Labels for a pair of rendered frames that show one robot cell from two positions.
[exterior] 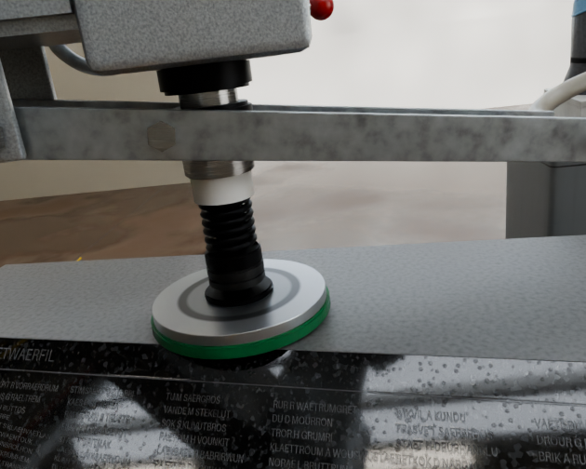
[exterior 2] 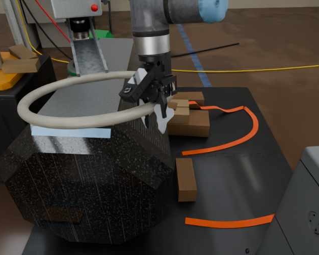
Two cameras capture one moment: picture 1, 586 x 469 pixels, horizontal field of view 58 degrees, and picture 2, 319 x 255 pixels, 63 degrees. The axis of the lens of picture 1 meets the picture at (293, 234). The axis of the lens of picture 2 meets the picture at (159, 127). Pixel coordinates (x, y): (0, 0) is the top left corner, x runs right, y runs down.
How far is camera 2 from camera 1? 1.57 m
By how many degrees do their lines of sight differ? 70
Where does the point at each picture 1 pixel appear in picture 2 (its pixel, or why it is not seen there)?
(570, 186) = (300, 177)
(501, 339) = (59, 95)
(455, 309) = (75, 91)
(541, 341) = (55, 99)
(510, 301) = (75, 98)
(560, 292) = (76, 105)
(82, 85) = not seen: outside the picture
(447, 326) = (68, 90)
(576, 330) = (57, 104)
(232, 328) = (69, 65)
